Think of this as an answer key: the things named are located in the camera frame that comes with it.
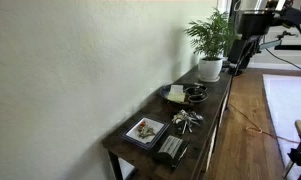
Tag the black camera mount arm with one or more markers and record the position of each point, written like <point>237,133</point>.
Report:
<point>270,45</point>

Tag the dark blue glass bowl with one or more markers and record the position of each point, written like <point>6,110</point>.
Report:
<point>164,91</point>

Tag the white pot saucer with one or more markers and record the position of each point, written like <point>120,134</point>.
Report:
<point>208,80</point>

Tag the black wall rail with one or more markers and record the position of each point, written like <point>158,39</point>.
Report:
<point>293,47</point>

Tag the dark wooden console table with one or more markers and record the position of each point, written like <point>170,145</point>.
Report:
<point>203,136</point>

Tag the blue white square plate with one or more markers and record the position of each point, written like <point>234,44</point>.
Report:
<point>158,126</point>

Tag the white plant pot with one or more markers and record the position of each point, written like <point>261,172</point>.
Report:
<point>210,68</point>

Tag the black white striped wallet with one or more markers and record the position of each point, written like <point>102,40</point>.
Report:
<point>171,146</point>

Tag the key bunch with black fob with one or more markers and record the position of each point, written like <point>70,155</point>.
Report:
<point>182,126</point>

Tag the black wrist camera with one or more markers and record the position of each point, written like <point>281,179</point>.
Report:
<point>255,25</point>

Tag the white floor rug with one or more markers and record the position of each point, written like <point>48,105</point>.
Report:
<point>286,100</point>

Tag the white paper sheet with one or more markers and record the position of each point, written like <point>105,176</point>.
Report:
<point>176,88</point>

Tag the green potted palm plant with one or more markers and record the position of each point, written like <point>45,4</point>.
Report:
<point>211,36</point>

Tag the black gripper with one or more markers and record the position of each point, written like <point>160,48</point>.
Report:
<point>246,43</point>

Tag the small keys with orange tag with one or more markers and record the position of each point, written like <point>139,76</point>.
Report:
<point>146,131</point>

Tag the yellow paper note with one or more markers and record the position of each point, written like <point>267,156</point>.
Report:
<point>176,97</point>

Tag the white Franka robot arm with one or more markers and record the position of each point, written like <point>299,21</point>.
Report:
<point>253,4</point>

